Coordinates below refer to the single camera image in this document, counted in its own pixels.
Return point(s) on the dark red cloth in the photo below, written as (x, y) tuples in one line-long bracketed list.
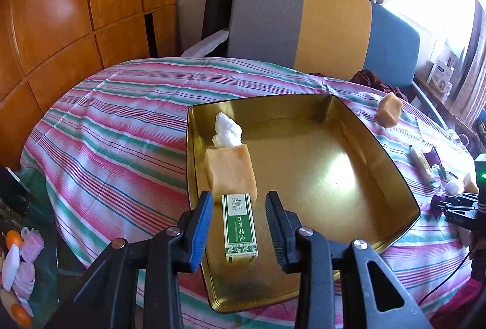
[(370, 80)]

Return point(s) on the yellow sponge block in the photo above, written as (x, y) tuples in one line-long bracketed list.
[(389, 109), (231, 165), (470, 184)]

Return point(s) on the small cream tube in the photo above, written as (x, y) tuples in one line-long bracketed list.
[(419, 162)]

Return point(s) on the purple packet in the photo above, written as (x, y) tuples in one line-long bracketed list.
[(436, 205), (434, 156)]

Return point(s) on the white plastic scoop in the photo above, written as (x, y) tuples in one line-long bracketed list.
[(10, 264)]

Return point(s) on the white appliance box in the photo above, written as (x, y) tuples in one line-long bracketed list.
[(440, 76)]

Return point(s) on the magenta blanket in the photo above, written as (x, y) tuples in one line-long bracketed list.
[(463, 310)]

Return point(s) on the pink wrapped item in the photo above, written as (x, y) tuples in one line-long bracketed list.
[(24, 279), (32, 242)]

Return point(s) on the wooden wardrobe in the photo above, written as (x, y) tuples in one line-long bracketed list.
[(57, 29)]

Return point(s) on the orange fruit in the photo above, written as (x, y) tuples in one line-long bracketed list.
[(13, 238), (21, 315)]

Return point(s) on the green and white small box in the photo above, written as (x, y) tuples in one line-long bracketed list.
[(239, 226)]

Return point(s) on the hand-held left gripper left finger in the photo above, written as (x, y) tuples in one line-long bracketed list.
[(201, 234)]

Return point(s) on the white crumpled ball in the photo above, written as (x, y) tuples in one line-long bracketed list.
[(453, 186)]

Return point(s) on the grey yellow blue chair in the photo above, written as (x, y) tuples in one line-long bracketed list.
[(334, 25)]

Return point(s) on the wooden desk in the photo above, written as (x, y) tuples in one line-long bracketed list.
[(436, 101)]

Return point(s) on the gold metal tin tray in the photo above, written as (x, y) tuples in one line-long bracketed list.
[(322, 169)]

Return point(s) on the white crumpled plastic bag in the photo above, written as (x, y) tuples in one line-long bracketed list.
[(226, 131)]

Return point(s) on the striped tablecloth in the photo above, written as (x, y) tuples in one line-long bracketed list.
[(114, 131)]

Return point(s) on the striped curtain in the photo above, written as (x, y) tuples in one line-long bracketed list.
[(472, 59)]

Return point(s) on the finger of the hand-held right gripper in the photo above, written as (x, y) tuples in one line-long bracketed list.
[(459, 201), (461, 217)]

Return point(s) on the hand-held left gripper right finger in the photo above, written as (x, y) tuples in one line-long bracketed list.
[(273, 234)]

